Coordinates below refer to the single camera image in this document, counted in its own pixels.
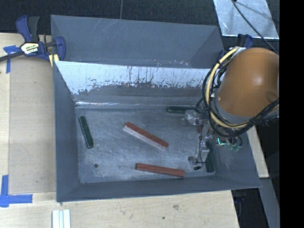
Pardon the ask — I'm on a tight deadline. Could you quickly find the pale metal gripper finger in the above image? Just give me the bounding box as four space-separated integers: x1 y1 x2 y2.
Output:
188 148 210 165
183 110 202 127

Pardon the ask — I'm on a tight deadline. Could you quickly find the dark green flat block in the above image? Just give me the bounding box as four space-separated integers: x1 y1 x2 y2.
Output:
78 115 95 150
166 105 198 114
205 151 215 173

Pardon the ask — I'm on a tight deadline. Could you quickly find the grey metal bin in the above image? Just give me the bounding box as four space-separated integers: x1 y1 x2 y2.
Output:
49 14 263 203

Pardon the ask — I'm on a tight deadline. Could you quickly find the red-brown flat block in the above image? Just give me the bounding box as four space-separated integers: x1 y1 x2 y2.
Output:
135 163 186 178
123 122 170 151

